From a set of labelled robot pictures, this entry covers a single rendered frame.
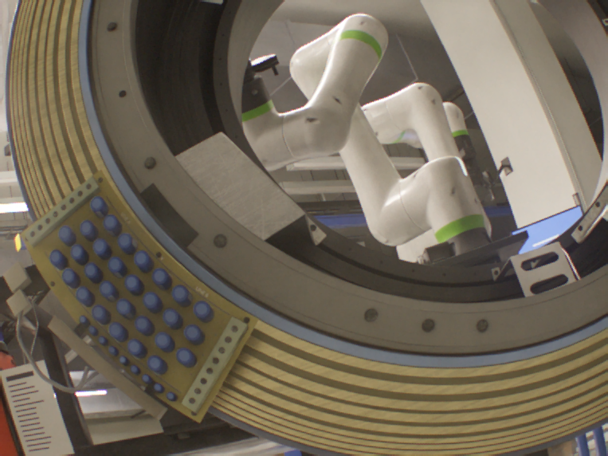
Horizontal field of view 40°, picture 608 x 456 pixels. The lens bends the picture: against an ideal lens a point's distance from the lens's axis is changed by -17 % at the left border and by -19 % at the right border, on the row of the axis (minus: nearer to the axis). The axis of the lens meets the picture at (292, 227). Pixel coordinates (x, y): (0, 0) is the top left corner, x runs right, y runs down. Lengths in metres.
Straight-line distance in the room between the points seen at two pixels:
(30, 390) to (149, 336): 0.29
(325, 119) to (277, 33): 5.24
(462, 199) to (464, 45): 5.23
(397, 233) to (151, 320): 1.16
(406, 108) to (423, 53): 5.37
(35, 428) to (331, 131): 0.91
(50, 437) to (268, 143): 0.88
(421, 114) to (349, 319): 1.60
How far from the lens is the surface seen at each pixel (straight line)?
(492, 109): 7.15
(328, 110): 1.90
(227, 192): 1.33
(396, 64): 7.78
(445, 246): 2.14
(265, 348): 1.19
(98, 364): 1.16
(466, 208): 2.15
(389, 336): 1.20
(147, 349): 1.17
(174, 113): 1.57
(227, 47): 1.67
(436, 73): 8.10
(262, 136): 1.94
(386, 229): 2.25
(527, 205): 6.93
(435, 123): 2.75
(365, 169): 2.27
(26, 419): 1.37
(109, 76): 1.37
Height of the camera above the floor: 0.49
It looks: 17 degrees up
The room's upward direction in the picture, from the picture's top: 18 degrees counter-clockwise
